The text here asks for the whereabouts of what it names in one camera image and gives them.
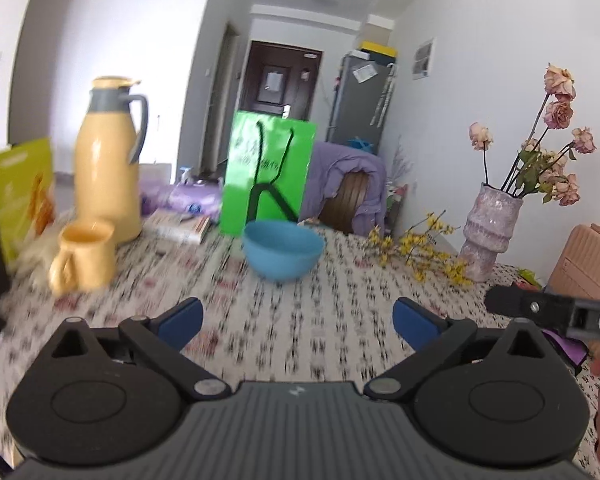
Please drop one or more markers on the purple packet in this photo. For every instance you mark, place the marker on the purple packet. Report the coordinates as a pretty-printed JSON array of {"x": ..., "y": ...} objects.
[{"x": 190, "y": 199}]

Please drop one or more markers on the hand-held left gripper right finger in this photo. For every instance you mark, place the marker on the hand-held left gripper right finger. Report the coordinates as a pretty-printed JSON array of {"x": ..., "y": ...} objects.
[{"x": 415, "y": 322}]

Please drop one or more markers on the wooden chair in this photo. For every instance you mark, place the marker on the wooden chair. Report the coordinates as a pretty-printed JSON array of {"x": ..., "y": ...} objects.
[{"x": 347, "y": 200}]

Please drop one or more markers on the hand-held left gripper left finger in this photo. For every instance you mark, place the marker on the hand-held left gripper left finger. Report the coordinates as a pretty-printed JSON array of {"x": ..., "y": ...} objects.
[{"x": 182, "y": 322}]

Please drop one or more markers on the white wall vent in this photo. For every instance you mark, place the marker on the white wall vent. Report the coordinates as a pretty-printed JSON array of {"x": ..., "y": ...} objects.
[{"x": 422, "y": 59}]

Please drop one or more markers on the green paper bag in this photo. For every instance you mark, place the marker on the green paper bag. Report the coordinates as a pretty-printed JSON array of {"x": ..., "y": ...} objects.
[{"x": 240, "y": 185}]

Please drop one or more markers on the yellow thermos jug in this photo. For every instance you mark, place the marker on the yellow thermos jug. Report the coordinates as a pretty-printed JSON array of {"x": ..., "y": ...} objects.
[{"x": 107, "y": 175}]

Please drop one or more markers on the white box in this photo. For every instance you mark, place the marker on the white box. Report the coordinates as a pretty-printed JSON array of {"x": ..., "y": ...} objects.
[{"x": 380, "y": 29}]

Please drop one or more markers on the yellow mug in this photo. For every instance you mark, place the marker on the yellow mug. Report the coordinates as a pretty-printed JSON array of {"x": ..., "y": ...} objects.
[{"x": 87, "y": 260}]

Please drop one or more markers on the dark brown door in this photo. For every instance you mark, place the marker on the dark brown door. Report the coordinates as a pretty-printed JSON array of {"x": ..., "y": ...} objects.
[{"x": 260, "y": 70}]

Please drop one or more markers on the spray bottle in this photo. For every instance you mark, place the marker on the spray bottle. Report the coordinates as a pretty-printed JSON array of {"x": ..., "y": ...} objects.
[{"x": 185, "y": 176}]

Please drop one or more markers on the white book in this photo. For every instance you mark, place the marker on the white book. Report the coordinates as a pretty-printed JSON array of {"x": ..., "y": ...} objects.
[{"x": 180, "y": 227}]

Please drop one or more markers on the pink ribbed vase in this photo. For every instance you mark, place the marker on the pink ribbed vase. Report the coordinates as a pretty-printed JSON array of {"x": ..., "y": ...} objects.
[{"x": 490, "y": 235}]

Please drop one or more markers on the purple cloth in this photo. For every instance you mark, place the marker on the purple cloth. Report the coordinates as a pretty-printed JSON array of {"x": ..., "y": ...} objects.
[{"x": 330, "y": 160}]

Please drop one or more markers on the yellow-green snack bag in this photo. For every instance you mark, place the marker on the yellow-green snack bag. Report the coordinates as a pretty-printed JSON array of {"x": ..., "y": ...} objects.
[{"x": 20, "y": 195}]

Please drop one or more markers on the yellow flower branch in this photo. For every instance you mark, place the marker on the yellow flower branch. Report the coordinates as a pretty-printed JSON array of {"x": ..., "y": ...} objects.
[{"x": 420, "y": 250}]

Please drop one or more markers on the grey fridge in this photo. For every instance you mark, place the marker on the grey fridge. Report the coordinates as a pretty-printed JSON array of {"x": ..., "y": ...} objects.
[{"x": 355, "y": 110}]

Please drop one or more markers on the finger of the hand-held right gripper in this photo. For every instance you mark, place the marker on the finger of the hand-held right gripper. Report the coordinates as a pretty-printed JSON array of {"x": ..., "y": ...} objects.
[{"x": 525, "y": 302}]

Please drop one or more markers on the blue bowl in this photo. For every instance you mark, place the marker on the blue bowl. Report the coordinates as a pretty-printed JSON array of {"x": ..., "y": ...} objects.
[{"x": 282, "y": 255}]

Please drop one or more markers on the yellow box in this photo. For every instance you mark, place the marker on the yellow box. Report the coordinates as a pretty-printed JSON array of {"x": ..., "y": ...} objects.
[{"x": 377, "y": 49}]

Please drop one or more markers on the dried pink roses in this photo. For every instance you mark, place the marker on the dried pink roses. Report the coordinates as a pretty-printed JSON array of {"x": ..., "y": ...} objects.
[{"x": 557, "y": 115}]

